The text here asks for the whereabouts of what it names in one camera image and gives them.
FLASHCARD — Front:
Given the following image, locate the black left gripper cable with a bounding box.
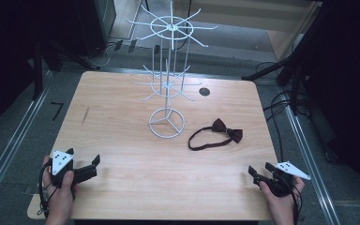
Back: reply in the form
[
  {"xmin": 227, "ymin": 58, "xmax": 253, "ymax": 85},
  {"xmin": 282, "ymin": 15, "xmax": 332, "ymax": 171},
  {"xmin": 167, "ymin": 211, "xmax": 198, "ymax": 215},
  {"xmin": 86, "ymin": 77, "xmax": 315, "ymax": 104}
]
[{"xmin": 37, "ymin": 160, "xmax": 59, "ymax": 218}]

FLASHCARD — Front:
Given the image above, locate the person's left hand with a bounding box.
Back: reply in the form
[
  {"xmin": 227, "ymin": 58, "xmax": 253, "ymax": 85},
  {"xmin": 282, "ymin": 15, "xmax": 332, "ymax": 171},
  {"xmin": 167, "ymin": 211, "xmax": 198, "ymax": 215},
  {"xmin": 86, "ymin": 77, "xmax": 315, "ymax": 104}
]
[{"xmin": 41, "ymin": 156, "xmax": 80, "ymax": 220}]

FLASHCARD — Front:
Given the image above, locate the dark cabinet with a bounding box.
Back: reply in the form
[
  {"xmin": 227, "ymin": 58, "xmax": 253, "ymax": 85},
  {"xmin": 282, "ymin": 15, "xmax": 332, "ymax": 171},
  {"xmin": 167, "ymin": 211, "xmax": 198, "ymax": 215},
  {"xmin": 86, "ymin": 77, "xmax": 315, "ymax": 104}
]
[{"xmin": 73, "ymin": 0, "xmax": 118, "ymax": 58}]

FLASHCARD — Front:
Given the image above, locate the metal floor rail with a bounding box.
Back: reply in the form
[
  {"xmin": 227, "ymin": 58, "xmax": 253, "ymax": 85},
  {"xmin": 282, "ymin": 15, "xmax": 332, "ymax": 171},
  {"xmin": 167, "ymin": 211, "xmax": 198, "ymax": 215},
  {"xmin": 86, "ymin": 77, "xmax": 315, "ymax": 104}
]
[
  {"xmin": 284, "ymin": 104, "xmax": 342, "ymax": 225},
  {"xmin": 0, "ymin": 70, "xmax": 53, "ymax": 209}
]

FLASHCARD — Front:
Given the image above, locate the dark red bow tie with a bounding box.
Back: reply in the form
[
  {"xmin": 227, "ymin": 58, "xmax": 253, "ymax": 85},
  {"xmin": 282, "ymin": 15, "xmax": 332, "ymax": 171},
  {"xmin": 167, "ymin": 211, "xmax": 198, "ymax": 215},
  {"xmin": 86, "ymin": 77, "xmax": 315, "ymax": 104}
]
[{"xmin": 187, "ymin": 117, "xmax": 244, "ymax": 152}]

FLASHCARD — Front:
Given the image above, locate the black floor cable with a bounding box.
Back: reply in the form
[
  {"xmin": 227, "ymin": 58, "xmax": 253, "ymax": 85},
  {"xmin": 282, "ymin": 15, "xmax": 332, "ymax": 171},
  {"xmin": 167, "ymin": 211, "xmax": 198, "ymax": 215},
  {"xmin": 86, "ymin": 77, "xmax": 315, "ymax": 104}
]
[{"xmin": 255, "ymin": 61, "xmax": 310, "ymax": 163}]

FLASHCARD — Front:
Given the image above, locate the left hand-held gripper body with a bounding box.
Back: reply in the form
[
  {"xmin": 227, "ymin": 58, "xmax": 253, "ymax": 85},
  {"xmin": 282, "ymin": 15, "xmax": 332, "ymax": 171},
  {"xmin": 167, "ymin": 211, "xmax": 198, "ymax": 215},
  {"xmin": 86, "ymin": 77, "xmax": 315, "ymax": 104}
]
[{"xmin": 50, "ymin": 150, "xmax": 98, "ymax": 188}]

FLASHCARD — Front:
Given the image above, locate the person's right hand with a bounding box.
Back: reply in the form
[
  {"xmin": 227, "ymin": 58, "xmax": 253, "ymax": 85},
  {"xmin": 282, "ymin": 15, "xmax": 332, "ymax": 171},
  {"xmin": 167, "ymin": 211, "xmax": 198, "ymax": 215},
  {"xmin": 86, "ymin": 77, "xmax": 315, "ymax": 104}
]
[{"xmin": 258, "ymin": 175, "xmax": 306, "ymax": 219}]

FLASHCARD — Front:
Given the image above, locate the white wire display rack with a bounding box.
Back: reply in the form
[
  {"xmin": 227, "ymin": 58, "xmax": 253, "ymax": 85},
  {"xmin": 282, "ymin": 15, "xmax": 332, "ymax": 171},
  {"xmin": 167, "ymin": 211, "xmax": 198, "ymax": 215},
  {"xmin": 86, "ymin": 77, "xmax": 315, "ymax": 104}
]
[{"xmin": 124, "ymin": 0, "xmax": 219, "ymax": 140}]

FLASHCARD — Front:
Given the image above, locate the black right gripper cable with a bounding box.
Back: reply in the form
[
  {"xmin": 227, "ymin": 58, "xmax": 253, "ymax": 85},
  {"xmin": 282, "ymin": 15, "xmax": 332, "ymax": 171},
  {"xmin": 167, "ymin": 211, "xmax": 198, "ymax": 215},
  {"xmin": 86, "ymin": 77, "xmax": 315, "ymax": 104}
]
[{"xmin": 291, "ymin": 186, "xmax": 304, "ymax": 225}]

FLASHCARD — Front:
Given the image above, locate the light floor cable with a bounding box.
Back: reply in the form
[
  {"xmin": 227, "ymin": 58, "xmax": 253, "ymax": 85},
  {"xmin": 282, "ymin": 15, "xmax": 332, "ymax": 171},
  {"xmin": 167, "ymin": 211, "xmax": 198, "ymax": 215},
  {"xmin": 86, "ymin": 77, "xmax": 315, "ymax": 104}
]
[{"xmin": 84, "ymin": 40, "xmax": 120, "ymax": 69}]

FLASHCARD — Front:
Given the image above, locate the black metal stand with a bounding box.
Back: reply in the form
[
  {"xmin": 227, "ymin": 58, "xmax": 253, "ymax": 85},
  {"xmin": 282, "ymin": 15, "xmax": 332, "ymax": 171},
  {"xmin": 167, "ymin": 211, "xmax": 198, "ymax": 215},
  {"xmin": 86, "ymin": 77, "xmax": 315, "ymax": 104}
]
[
  {"xmin": 241, "ymin": 18, "xmax": 326, "ymax": 116},
  {"xmin": 31, "ymin": 37, "xmax": 64, "ymax": 101}
]

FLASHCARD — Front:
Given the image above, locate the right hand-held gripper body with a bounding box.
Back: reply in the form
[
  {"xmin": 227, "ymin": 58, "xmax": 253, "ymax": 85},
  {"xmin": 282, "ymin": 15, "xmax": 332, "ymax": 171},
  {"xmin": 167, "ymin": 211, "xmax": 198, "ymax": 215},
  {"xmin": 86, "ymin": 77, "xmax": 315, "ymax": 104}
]
[{"xmin": 252, "ymin": 160, "xmax": 312, "ymax": 198}]

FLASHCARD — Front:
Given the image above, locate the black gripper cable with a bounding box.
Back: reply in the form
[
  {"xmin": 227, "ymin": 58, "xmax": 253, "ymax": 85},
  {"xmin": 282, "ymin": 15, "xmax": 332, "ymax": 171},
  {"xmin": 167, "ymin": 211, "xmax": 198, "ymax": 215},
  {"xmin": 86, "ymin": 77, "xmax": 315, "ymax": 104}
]
[
  {"xmin": 291, "ymin": 186, "xmax": 304, "ymax": 225},
  {"xmin": 37, "ymin": 160, "xmax": 59, "ymax": 218}
]

